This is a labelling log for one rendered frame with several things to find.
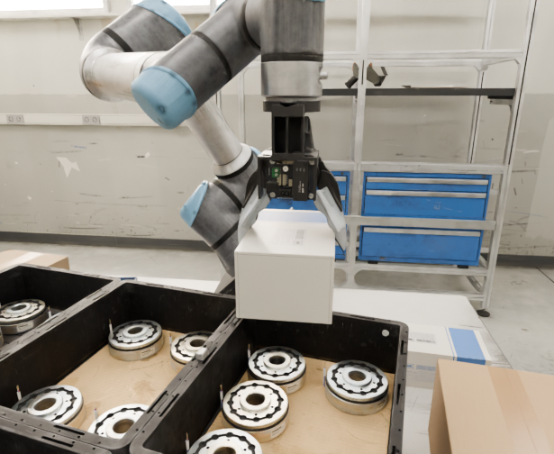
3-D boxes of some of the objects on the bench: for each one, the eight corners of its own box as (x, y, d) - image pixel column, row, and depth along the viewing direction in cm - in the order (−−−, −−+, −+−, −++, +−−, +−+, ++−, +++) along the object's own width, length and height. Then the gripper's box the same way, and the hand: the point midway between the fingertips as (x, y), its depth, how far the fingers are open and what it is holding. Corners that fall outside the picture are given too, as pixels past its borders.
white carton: (473, 363, 101) (478, 330, 98) (485, 396, 90) (492, 360, 87) (387, 352, 105) (390, 321, 102) (388, 384, 94) (392, 349, 91)
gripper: (203, 101, 49) (212, 261, 55) (375, 102, 46) (364, 269, 52) (222, 100, 57) (228, 240, 63) (369, 100, 54) (360, 245, 60)
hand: (292, 246), depth 60 cm, fingers closed on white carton, 13 cm apart
